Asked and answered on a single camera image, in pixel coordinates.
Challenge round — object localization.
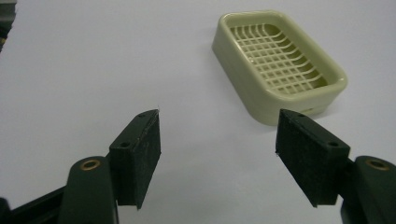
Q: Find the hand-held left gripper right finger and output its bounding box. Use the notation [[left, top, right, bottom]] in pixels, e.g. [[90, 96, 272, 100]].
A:
[[275, 108, 351, 208]]

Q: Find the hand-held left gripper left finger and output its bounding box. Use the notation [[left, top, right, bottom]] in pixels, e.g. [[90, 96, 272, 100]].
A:
[[108, 108, 163, 211]]

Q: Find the pale green soap dish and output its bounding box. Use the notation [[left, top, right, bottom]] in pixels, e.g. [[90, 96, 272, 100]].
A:
[[211, 9, 349, 127]]

